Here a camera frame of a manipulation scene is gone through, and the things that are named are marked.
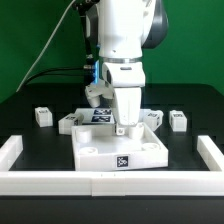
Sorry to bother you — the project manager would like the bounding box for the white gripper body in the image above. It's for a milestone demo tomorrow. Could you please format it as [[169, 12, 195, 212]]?
[[102, 62, 145, 126]]

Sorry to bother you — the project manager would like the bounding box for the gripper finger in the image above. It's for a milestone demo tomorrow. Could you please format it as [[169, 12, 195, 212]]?
[[116, 124, 126, 136]]

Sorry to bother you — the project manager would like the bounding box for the white square tabletop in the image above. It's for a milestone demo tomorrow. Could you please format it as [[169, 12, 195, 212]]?
[[72, 123, 168, 171]]

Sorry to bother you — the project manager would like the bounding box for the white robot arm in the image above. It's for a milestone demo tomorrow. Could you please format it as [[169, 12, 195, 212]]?
[[85, 0, 168, 135]]

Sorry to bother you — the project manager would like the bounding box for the white U-shaped fence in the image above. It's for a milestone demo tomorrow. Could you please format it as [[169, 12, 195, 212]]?
[[0, 135, 224, 196]]

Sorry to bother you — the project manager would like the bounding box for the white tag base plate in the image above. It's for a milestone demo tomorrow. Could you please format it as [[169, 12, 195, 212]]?
[[75, 108, 155, 124]]

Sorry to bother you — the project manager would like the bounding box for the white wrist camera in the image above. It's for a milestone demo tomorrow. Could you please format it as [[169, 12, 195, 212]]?
[[85, 81, 113, 108]]

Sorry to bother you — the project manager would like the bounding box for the black cable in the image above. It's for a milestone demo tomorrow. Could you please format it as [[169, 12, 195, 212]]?
[[25, 67, 86, 86]]

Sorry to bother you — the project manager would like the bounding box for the white cable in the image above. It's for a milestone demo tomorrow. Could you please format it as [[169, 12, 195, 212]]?
[[15, 0, 78, 93]]

